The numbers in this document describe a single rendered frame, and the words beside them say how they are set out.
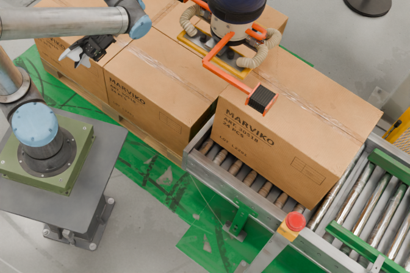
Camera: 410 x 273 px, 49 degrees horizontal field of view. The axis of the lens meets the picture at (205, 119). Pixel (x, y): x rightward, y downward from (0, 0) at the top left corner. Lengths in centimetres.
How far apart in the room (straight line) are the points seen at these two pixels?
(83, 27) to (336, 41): 249
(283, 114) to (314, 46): 163
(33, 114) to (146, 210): 119
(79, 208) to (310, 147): 97
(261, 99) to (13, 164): 100
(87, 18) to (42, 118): 45
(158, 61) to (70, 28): 118
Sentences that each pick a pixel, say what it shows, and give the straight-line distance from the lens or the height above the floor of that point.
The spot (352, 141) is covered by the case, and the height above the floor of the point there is 95.
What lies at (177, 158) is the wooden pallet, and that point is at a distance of 269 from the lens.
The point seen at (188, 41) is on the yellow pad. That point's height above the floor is 109.
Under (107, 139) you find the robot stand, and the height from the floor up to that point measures 75.
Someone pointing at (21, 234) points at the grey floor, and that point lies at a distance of 274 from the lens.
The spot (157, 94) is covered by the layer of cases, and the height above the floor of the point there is 54.
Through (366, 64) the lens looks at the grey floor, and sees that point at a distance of 354.
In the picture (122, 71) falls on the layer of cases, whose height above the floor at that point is 54.
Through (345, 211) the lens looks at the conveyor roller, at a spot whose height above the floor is 55.
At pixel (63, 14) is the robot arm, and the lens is 137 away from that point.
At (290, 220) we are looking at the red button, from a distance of 162.
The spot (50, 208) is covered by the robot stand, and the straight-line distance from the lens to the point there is 193.
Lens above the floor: 253
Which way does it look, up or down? 59 degrees down
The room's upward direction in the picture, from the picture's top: 10 degrees clockwise
